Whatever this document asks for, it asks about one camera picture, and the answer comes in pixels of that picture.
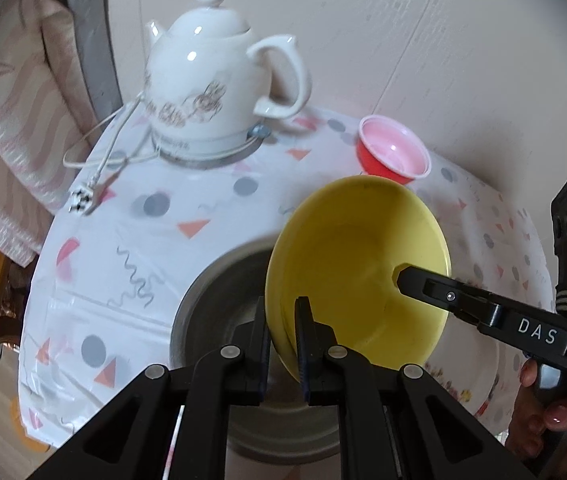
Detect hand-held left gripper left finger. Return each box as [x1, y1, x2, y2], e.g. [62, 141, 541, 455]
[28, 296, 271, 480]

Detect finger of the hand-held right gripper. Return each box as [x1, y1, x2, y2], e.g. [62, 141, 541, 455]
[396, 264, 504, 328]

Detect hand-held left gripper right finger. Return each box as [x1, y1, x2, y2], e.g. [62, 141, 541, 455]
[294, 296, 539, 480]

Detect stainless steel bowl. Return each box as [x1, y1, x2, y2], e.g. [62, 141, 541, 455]
[168, 237, 347, 458]

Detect yellow plastic bowl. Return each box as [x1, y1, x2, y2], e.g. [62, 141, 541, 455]
[264, 175, 451, 383]

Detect person's right hand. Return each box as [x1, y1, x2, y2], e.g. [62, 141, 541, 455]
[506, 360, 567, 461]

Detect red plastic bowl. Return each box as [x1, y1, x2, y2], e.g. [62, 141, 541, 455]
[355, 115, 431, 186]

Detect white patterned tablecloth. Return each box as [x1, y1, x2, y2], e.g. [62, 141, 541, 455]
[18, 105, 557, 448]

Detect metal kettle base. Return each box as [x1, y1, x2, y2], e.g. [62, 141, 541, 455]
[148, 122, 271, 171]

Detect white ceramic kettle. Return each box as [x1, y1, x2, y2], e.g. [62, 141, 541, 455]
[143, 0, 313, 148]

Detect striped pink cushion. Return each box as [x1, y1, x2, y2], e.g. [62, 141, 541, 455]
[0, 0, 104, 266]

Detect white power cable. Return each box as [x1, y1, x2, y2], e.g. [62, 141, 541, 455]
[63, 92, 164, 213]

